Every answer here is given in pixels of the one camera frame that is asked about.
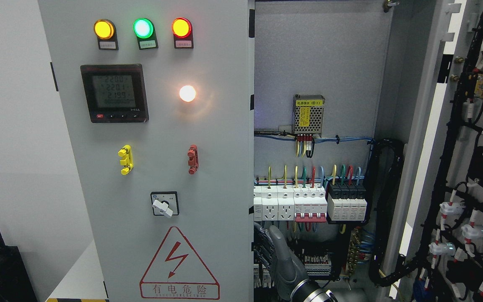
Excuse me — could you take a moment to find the grey robot hand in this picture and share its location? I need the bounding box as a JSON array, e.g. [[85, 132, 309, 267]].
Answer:
[[254, 222, 309, 301]]

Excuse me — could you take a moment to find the grey cabinet door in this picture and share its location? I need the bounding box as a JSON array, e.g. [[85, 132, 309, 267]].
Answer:
[[374, 0, 483, 302], [39, 0, 253, 302]]

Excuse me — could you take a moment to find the white socket breaker row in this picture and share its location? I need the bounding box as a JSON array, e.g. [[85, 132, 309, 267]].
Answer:
[[253, 184, 327, 222]]

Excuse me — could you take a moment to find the relay terminal row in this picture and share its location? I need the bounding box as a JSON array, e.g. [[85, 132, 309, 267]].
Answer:
[[252, 240, 332, 289]]

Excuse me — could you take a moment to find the black surge protector block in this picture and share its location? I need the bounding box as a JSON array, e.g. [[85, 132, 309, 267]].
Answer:
[[326, 183, 368, 225]]

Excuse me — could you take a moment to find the red electric warning sticker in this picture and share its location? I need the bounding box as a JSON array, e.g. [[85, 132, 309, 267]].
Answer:
[[139, 226, 220, 300]]

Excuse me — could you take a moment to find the metal mesh power supply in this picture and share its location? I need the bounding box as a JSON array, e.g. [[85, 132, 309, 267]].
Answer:
[[292, 94, 325, 136]]

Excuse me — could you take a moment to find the white glowing indicator lamp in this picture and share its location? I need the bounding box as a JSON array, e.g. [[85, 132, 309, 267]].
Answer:
[[179, 85, 196, 102]]

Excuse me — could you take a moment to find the black digital power meter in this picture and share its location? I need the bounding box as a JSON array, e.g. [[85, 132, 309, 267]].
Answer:
[[80, 64, 149, 123]]

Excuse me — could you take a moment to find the red indicator lamp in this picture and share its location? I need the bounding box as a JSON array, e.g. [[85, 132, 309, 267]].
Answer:
[[172, 17, 194, 49]]

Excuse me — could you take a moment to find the green indicator lamp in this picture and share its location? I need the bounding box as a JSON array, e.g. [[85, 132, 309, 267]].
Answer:
[[133, 18, 158, 50]]

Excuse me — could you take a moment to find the black equipment at left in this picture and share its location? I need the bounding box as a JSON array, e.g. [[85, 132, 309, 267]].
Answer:
[[0, 232, 38, 302]]

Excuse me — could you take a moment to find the yellow indicator lamp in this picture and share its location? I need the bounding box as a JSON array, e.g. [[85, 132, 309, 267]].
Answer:
[[93, 19, 119, 50]]

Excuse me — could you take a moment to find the white rotary selector switch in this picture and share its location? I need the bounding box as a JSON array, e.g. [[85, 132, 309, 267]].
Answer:
[[150, 191, 179, 217]]

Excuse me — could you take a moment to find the red terminal post block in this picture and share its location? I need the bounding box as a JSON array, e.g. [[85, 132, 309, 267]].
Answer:
[[187, 145, 199, 174]]

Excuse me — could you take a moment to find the black cable loom right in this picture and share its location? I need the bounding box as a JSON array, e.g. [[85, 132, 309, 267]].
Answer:
[[363, 139, 405, 287]]

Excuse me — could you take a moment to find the yellow terminal post block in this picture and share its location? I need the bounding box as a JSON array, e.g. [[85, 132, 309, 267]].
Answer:
[[118, 145, 134, 175]]

